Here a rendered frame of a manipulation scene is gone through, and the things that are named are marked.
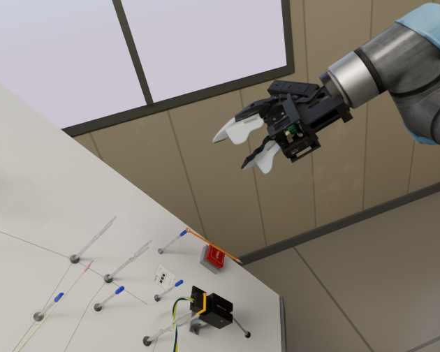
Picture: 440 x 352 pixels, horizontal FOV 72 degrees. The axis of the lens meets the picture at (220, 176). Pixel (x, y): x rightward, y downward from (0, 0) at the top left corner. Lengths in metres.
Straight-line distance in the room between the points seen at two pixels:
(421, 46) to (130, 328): 0.63
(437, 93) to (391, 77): 0.07
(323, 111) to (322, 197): 1.82
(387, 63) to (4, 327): 0.64
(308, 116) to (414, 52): 0.15
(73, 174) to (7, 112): 0.19
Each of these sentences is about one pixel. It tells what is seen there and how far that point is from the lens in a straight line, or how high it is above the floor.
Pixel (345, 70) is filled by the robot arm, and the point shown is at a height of 1.56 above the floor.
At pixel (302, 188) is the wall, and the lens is 2.13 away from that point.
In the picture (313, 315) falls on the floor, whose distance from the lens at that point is 2.03.
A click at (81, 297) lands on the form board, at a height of 1.29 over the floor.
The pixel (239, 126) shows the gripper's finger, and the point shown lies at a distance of 0.51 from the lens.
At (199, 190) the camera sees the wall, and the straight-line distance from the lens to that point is 1.84.
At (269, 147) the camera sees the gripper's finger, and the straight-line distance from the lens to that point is 0.56.
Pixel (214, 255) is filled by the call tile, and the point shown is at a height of 1.12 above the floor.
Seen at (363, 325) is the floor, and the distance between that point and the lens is 2.02.
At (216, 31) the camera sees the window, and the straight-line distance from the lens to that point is 1.60.
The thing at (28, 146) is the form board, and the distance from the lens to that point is 0.75.
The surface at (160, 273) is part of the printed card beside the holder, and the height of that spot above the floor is 1.19.
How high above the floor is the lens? 1.68
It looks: 30 degrees down
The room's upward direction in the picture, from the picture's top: 13 degrees counter-clockwise
